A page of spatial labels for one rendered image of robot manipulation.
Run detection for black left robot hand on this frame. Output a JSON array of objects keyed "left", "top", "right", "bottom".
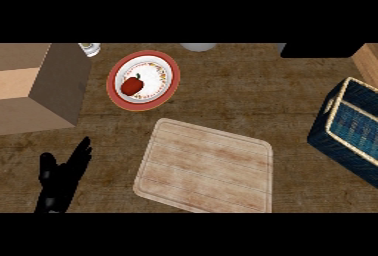
[{"left": 32, "top": 136, "right": 94, "bottom": 214}]

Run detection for pale wooden cutting board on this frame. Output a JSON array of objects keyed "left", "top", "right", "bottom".
[{"left": 131, "top": 117, "right": 274, "bottom": 214}]

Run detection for dark blue wicker basket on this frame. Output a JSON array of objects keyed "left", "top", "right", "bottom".
[{"left": 305, "top": 76, "right": 378, "bottom": 189}]

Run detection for brown wooden box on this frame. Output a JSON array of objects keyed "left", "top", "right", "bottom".
[{"left": 0, "top": 43, "right": 93, "bottom": 136}]

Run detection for red bell pepper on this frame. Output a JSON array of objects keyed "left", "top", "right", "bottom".
[{"left": 119, "top": 73, "right": 144, "bottom": 97}]

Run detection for red rimmed white plate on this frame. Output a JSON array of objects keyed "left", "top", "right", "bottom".
[{"left": 105, "top": 49, "right": 181, "bottom": 112}]

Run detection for white patterned jar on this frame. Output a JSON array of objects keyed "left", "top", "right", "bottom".
[{"left": 77, "top": 43, "right": 102, "bottom": 58}]

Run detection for pale grey round vessel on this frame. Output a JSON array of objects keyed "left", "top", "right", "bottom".
[{"left": 178, "top": 43, "right": 218, "bottom": 53}]

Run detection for black appliance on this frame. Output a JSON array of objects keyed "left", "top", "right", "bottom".
[{"left": 279, "top": 43, "right": 366, "bottom": 59}]

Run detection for light wooden block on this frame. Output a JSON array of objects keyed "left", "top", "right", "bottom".
[{"left": 350, "top": 43, "right": 378, "bottom": 89}]

